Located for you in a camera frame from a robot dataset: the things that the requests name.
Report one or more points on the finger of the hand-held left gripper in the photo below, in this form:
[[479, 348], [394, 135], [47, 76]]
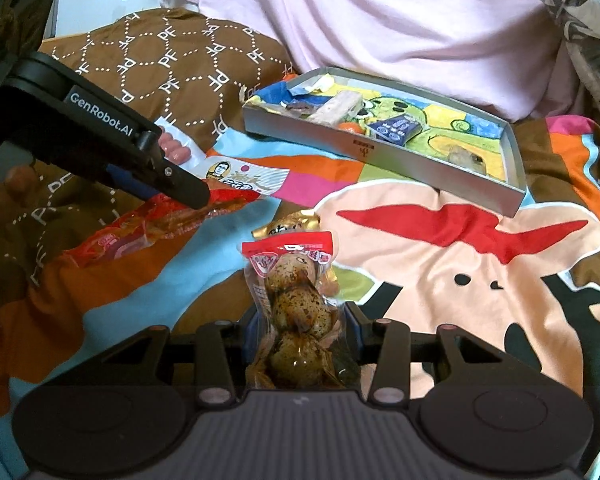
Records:
[[125, 180], [182, 182]]

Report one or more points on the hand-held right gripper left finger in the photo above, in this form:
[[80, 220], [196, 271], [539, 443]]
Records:
[[248, 332]]

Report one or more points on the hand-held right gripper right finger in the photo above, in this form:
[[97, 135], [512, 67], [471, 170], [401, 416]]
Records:
[[355, 332]]

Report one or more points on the quail egg packet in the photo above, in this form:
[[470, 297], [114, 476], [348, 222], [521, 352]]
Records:
[[295, 305]]

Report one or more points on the cream header tofu packet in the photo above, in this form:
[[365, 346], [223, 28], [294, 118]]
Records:
[[245, 175]]

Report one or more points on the dark dried plum packet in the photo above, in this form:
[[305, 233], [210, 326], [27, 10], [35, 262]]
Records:
[[300, 107]]

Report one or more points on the orange ball snack packet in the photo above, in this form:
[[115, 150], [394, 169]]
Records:
[[352, 128]]

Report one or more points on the grey metal tray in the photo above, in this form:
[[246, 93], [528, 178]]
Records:
[[430, 170]]

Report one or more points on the navy stick packet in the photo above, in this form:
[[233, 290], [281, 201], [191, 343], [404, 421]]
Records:
[[395, 129]]

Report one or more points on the brown snack packet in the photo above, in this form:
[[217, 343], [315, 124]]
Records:
[[467, 157]]

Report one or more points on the person's left hand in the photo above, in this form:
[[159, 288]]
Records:
[[20, 181]]

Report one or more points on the pink sausage packet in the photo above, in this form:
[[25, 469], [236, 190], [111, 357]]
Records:
[[177, 147]]

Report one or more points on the red clear snack packet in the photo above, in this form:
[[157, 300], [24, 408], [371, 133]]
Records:
[[115, 242]]

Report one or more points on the cartoon printed blanket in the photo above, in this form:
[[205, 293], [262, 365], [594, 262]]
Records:
[[430, 270]]

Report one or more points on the brown patterned blanket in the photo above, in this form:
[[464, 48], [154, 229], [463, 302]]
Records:
[[180, 60]]

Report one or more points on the gold snack packet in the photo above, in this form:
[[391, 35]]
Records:
[[285, 222]]

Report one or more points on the crumpled blue yellow wrapper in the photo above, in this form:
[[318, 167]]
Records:
[[270, 97]]

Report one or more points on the beige nougat bar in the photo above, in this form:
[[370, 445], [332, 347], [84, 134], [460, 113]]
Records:
[[337, 106]]

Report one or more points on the pink cloth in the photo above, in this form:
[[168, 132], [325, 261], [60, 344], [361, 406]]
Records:
[[380, 20]]

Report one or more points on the camouflage cloth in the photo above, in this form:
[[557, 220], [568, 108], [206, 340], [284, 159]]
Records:
[[580, 35]]

